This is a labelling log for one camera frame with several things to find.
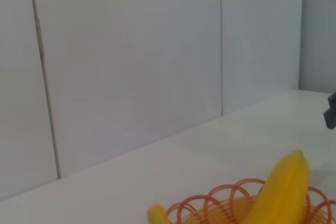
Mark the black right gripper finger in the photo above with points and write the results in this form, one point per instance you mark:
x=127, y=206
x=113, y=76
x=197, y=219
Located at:
x=331, y=115

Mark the yellow banana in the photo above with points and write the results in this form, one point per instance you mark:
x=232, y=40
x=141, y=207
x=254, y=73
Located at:
x=283, y=187

